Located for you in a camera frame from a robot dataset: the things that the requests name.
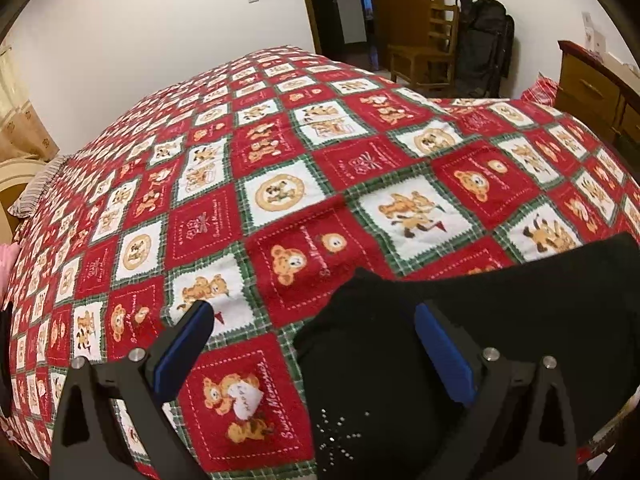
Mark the black bag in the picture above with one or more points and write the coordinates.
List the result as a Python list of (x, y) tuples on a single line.
[(482, 45)]

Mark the striped pillow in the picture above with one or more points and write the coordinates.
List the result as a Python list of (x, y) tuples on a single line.
[(37, 185)]

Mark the wooden dresser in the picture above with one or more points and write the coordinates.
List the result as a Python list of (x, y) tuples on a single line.
[(585, 85)]

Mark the red printed blanket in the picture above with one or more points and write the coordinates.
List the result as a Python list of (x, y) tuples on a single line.
[(300, 195)]

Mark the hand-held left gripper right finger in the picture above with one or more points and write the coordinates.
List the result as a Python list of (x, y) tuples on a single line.
[(445, 355)]

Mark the wooden chair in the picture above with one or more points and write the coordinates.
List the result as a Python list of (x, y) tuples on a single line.
[(420, 57)]

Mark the pink cloth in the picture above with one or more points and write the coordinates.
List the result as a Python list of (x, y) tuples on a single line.
[(7, 265)]

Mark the wooden door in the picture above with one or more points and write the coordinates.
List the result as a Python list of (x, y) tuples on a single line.
[(400, 0)]

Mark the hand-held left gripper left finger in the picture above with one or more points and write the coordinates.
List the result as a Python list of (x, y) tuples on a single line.
[(185, 345)]

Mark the beige headboard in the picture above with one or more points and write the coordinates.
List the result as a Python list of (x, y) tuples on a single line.
[(12, 180)]

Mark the black pants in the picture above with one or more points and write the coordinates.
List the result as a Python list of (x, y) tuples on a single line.
[(380, 360)]

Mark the wooden door frame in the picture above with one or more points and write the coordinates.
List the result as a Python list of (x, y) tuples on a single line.
[(310, 5)]

